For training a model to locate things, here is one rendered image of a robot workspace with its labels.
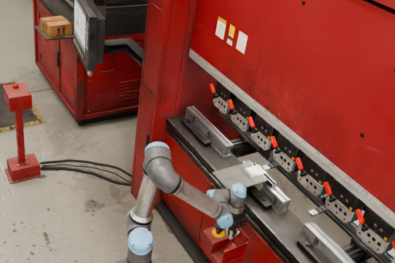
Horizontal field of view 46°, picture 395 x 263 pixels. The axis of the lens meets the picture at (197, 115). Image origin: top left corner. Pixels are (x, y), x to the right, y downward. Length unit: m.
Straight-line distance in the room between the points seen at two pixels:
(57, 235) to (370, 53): 2.52
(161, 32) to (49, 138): 1.96
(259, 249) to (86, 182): 1.82
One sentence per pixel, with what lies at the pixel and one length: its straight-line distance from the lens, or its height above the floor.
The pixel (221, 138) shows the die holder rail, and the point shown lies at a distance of 3.00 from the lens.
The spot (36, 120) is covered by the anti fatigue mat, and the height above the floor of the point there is 0.02.
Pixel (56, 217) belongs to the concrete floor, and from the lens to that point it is 3.75.
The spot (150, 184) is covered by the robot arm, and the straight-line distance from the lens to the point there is 2.15.
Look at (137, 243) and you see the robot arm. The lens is 2.21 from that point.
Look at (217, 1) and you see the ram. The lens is 2.81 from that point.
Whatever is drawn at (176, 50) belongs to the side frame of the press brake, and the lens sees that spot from 3.06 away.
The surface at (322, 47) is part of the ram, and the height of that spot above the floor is 1.88.
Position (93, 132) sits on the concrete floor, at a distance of 4.63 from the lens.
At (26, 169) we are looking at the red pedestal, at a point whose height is 0.11.
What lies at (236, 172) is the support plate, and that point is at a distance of 2.70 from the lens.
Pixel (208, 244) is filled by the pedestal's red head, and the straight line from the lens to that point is 2.61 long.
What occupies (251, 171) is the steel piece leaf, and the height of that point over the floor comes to 1.00.
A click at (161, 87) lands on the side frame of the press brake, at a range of 3.13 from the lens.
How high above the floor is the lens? 2.63
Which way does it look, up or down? 31 degrees down
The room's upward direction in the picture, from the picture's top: 10 degrees clockwise
